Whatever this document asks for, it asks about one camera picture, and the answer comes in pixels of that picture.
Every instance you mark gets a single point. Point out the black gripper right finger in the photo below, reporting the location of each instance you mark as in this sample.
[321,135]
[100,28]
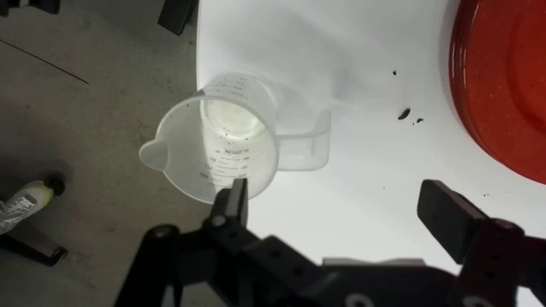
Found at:
[449,219]

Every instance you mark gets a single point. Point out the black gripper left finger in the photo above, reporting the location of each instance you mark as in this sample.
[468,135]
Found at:
[238,205]

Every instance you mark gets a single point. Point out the clear plastic measuring cup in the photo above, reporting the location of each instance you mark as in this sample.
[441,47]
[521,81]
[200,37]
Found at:
[228,137]

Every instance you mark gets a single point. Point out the red plate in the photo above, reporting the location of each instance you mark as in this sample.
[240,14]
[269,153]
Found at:
[501,86]

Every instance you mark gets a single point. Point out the white tube black cap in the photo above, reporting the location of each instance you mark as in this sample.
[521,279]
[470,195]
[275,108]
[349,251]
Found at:
[28,202]

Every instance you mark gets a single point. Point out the round white pedestal table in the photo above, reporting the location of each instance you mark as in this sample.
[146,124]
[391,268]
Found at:
[364,188]

